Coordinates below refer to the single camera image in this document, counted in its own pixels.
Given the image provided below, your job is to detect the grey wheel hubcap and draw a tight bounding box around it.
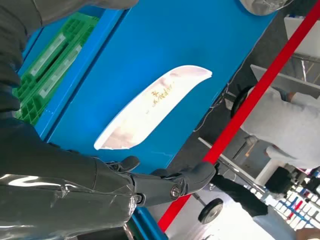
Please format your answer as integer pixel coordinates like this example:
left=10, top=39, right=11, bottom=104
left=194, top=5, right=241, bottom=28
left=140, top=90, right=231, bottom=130
left=238, top=0, right=296, bottom=17

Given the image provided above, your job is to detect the person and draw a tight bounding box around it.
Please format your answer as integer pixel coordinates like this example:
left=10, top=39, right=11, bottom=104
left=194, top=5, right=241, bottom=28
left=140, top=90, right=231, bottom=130
left=239, top=86, right=320, bottom=170
left=211, top=172, right=320, bottom=240

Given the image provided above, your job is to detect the white desk panel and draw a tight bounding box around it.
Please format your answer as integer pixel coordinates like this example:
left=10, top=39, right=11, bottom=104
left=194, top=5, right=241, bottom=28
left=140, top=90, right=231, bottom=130
left=283, top=14, right=320, bottom=60

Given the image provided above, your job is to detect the white floor cable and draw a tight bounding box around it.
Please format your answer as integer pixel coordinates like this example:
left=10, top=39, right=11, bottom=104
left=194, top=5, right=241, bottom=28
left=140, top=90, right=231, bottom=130
left=192, top=77, right=242, bottom=133

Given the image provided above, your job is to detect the red barrier belt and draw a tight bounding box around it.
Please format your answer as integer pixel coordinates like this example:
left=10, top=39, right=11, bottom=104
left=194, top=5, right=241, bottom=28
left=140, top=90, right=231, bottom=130
left=157, top=0, right=320, bottom=233

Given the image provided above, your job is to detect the green plastic crate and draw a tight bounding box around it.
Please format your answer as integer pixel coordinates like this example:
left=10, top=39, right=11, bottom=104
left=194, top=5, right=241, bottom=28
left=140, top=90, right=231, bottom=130
left=12, top=12, right=100, bottom=126

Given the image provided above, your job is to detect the blue metal shelf rack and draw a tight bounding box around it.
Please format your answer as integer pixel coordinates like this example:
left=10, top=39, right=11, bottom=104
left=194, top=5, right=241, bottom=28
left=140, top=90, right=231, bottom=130
left=17, top=0, right=278, bottom=240

